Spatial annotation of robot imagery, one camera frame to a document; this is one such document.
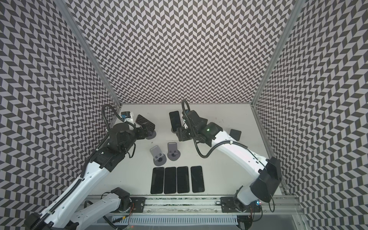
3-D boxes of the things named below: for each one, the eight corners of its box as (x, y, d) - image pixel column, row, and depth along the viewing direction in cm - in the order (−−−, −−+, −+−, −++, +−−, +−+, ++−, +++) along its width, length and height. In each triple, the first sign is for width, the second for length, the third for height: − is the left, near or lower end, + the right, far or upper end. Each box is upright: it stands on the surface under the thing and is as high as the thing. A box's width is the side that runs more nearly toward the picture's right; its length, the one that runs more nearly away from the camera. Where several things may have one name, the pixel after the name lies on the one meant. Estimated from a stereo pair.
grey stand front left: (158, 169, 86) (154, 162, 78) (150, 158, 91) (146, 151, 82) (167, 161, 89) (164, 154, 81) (159, 152, 93) (156, 144, 85)
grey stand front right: (168, 161, 90) (166, 154, 82) (169, 149, 95) (167, 142, 87) (180, 161, 90) (179, 154, 82) (180, 149, 95) (179, 142, 87)
